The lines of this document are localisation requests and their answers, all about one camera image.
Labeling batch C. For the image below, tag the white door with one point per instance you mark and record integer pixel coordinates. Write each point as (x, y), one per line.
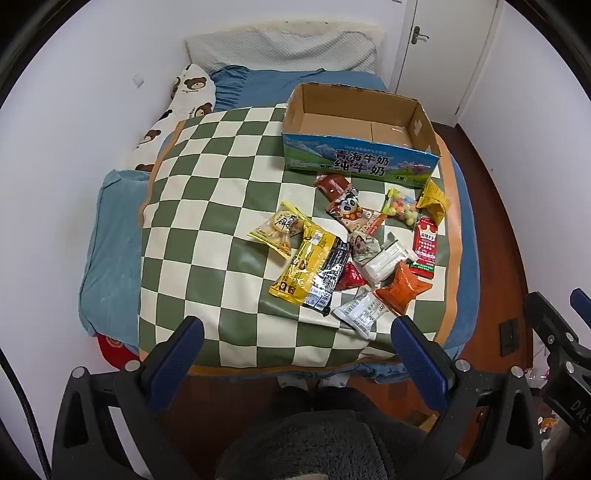
(443, 69)

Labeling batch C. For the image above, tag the panda print snack packet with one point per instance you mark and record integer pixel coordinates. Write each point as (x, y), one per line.
(351, 210)

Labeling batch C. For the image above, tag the white slipper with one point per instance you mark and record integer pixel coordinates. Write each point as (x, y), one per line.
(334, 381)

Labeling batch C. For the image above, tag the yellow triangular snack packet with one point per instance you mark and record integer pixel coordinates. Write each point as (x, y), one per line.
(434, 198)

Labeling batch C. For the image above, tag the small picture print packet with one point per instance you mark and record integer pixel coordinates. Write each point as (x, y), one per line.
(362, 243)

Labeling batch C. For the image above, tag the pale grey pillow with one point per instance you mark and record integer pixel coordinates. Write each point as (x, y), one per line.
(277, 50)

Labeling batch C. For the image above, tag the person's grey fleece legs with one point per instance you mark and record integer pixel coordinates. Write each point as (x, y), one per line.
(318, 438)

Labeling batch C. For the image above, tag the green white checkered blanket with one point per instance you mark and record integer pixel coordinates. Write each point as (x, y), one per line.
(207, 221)

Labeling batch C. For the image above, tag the black snack packet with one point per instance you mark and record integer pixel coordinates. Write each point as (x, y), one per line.
(328, 281)

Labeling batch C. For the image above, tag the colourful candy ball bag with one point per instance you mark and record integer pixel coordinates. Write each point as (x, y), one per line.
(400, 208)

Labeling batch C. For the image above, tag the white grey snack packet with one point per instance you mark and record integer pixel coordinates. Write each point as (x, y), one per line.
(360, 310)

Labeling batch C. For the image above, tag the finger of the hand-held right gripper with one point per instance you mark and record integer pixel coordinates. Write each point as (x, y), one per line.
(581, 301)
(549, 318)

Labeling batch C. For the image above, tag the white translucent snack packet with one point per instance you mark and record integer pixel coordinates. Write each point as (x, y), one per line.
(385, 263)

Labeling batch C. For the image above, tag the cardboard box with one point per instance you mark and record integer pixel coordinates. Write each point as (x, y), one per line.
(360, 161)

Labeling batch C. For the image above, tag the orange snack packet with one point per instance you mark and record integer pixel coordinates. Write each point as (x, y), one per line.
(401, 288)

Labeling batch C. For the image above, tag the red item under bed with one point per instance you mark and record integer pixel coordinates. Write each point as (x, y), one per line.
(113, 348)

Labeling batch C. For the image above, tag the blue bed quilt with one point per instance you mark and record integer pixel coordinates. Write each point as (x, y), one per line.
(115, 230)

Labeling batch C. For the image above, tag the dark red snack packet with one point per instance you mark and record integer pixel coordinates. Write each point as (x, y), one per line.
(333, 185)

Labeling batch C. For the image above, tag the long yellow snack packet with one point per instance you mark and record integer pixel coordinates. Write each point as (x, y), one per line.
(300, 267)

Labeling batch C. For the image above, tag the long red snack packet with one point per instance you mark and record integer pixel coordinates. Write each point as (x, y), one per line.
(425, 247)

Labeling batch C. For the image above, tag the yellow round cake packet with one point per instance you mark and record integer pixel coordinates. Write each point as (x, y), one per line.
(274, 227)

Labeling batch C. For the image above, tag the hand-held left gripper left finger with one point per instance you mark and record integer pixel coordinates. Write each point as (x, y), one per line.
(178, 353)

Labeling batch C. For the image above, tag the bear print pillow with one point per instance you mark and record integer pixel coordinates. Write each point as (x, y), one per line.
(189, 92)

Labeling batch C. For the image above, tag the small red snack packet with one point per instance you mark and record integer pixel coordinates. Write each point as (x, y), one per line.
(353, 278)

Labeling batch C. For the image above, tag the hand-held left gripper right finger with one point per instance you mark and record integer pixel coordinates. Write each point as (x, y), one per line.
(420, 364)

